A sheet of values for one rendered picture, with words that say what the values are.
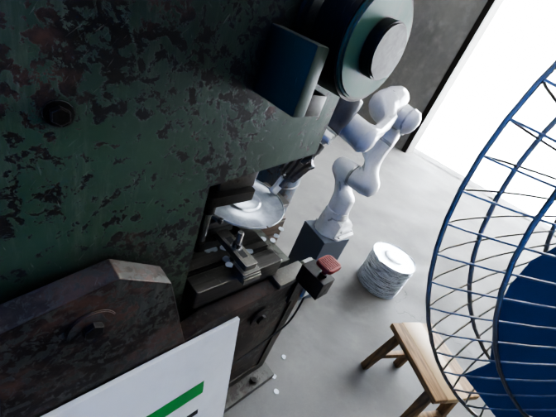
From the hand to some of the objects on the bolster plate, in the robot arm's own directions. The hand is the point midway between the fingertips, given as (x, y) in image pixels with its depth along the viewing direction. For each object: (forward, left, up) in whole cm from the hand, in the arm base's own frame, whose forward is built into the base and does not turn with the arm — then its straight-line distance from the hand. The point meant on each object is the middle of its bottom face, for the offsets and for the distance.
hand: (278, 185), depth 113 cm
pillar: (+31, +13, -9) cm, 35 cm away
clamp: (+24, +21, -12) cm, 33 cm away
